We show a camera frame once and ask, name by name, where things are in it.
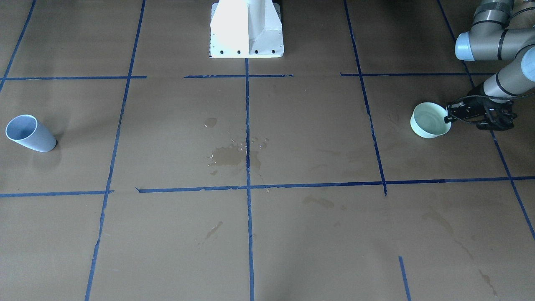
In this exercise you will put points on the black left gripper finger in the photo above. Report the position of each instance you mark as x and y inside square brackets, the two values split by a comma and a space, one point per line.
[462, 105]
[462, 115]

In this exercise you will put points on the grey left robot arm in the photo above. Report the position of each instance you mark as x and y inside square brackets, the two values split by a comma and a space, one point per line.
[490, 38]

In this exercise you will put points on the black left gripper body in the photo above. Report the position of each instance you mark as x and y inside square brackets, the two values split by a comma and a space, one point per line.
[473, 106]

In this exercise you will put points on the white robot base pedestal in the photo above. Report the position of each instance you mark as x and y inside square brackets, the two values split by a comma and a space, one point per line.
[246, 29]

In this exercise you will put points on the mint green bowl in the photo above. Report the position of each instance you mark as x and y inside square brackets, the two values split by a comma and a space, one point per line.
[429, 120]

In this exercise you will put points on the light blue plastic cup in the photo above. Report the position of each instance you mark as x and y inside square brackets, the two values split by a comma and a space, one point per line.
[28, 131]

